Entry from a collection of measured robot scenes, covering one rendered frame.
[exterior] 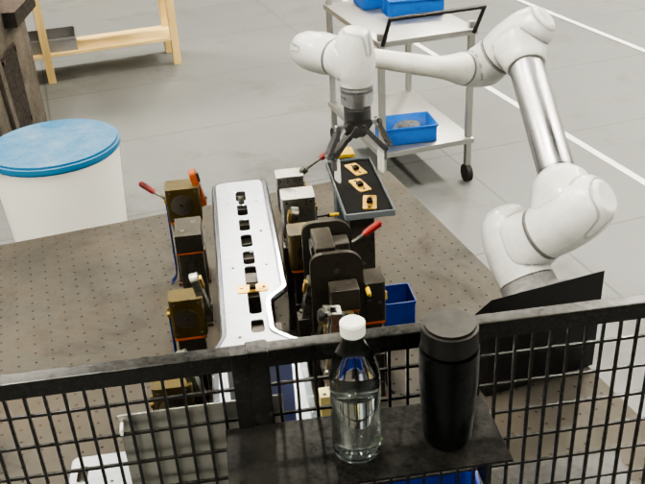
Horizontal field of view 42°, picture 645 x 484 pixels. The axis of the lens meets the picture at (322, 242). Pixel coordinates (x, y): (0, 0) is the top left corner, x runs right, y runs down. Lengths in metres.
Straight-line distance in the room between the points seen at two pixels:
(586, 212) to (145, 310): 1.42
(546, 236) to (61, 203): 2.38
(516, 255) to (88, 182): 2.23
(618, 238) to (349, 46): 2.70
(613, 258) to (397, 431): 3.38
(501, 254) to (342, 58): 0.68
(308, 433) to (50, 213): 2.97
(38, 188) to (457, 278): 1.97
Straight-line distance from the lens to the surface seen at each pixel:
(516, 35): 2.57
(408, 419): 1.18
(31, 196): 3.99
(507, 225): 2.35
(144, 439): 1.23
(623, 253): 4.52
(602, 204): 2.24
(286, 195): 2.51
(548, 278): 2.34
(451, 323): 1.04
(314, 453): 1.13
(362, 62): 2.24
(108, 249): 3.22
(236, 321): 2.15
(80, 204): 3.99
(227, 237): 2.54
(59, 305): 2.94
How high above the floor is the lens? 2.20
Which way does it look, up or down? 29 degrees down
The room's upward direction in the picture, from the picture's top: 3 degrees counter-clockwise
